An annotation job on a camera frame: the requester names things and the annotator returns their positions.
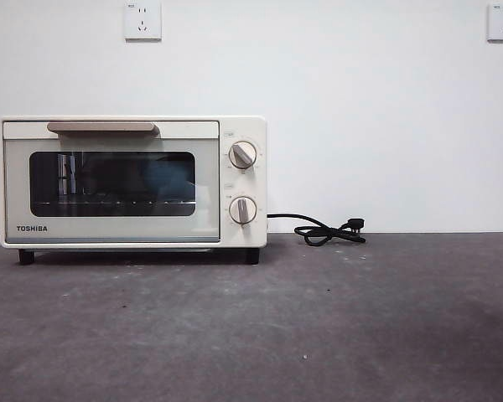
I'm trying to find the blue ribbed bowl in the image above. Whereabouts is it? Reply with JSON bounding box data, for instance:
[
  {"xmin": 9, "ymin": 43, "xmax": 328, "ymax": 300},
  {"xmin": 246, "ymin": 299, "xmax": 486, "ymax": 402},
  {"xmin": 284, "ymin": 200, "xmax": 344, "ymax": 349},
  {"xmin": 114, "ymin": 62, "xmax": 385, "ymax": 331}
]
[{"xmin": 140, "ymin": 161, "xmax": 194, "ymax": 198}]

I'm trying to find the glass oven door beige handle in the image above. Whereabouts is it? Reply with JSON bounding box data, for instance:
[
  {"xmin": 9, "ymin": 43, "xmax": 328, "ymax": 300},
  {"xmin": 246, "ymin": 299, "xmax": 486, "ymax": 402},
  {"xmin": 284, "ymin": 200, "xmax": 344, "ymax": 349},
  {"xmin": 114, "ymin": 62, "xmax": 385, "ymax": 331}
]
[{"xmin": 2, "ymin": 120, "xmax": 221, "ymax": 245}]

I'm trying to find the beige oven knob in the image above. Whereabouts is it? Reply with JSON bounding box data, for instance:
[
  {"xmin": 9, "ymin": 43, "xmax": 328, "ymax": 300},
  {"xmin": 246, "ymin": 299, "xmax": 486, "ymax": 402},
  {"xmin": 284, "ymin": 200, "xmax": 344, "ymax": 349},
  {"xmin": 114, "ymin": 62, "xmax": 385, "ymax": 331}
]
[
  {"xmin": 227, "ymin": 195, "xmax": 258, "ymax": 228},
  {"xmin": 227, "ymin": 141, "xmax": 259, "ymax": 170}
]

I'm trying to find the cream white toaster oven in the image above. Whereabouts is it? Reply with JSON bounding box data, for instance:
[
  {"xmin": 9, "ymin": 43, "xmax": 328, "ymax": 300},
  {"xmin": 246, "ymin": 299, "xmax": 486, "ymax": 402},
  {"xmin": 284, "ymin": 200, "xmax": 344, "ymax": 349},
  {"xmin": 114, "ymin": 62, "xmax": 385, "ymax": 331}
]
[{"xmin": 0, "ymin": 116, "xmax": 268, "ymax": 265}]

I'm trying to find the black power cable with plug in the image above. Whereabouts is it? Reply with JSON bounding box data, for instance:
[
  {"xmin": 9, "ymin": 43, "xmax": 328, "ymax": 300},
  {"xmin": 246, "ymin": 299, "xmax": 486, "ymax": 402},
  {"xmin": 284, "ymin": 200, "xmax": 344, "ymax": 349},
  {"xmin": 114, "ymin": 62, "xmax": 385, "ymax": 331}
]
[{"xmin": 266, "ymin": 212, "xmax": 367, "ymax": 247}]

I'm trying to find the metal wire oven rack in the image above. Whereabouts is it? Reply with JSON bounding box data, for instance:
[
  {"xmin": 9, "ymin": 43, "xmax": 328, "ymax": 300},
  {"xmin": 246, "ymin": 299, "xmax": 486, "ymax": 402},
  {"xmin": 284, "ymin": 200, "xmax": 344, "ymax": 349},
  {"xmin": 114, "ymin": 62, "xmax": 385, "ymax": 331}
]
[{"xmin": 33, "ymin": 199, "xmax": 196, "ymax": 207}]

